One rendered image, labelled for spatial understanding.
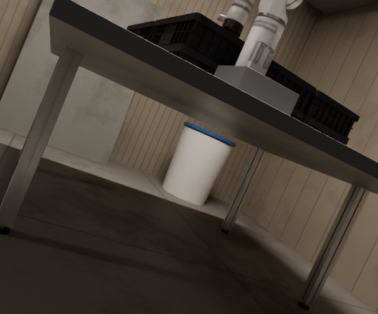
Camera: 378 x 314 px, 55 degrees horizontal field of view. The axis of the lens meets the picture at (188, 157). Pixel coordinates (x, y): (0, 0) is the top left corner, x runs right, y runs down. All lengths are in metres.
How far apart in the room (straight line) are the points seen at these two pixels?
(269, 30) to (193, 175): 2.17
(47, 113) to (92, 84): 1.98
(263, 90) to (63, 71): 0.64
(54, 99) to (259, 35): 0.68
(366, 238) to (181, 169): 1.52
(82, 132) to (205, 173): 1.10
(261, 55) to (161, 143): 2.74
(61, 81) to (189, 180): 2.06
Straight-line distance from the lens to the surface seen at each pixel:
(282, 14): 1.16
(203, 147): 3.13
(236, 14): 1.39
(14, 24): 3.59
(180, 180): 3.19
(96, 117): 3.23
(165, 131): 3.76
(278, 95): 1.07
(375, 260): 2.88
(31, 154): 1.33
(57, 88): 1.29
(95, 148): 3.22
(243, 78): 1.01
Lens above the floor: 0.58
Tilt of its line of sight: 4 degrees down
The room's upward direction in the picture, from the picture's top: 24 degrees clockwise
